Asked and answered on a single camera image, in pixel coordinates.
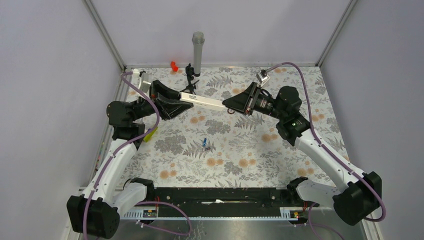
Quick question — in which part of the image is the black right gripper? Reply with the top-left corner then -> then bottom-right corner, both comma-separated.
222,82 -> 286,121

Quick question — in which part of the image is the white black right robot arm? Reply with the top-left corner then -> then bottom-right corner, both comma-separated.
222,82 -> 384,226

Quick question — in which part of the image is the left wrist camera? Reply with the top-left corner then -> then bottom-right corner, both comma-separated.
131,69 -> 152,95

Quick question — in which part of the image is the black microphone stand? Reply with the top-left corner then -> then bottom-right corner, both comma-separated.
180,63 -> 200,95

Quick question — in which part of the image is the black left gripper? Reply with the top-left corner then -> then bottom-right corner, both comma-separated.
131,80 -> 193,122

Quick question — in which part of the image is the yellow green block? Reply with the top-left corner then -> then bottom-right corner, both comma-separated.
143,127 -> 158,143

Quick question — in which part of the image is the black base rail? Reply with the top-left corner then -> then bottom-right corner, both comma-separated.
144,187 -> 312,217

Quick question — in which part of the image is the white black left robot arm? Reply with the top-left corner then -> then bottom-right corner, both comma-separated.
66,80 -> 194,239

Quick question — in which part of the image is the orange plastic clip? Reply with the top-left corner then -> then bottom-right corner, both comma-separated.
170,61 -> 179,73

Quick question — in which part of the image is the brown poker chip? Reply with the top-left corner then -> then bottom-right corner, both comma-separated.
227,108 -> 235,115

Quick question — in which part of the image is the slotted grey cable duct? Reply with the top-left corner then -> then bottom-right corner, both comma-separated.
120,207 -> 301,224

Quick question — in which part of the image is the grey microphone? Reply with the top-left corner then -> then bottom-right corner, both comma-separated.
192,31 -> 205,77

